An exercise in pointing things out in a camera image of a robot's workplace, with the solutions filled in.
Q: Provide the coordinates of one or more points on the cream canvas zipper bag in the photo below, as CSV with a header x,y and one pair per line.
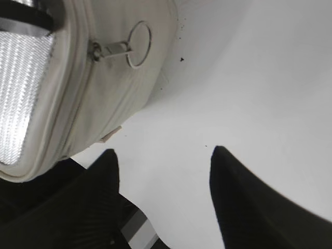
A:
x,y
64,92

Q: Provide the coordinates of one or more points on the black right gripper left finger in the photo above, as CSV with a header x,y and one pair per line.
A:
x,y
70,207

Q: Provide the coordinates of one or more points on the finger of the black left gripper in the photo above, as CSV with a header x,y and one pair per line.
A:
x,y
40,19

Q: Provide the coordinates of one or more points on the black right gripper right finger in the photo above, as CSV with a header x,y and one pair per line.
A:
x,y
251,214

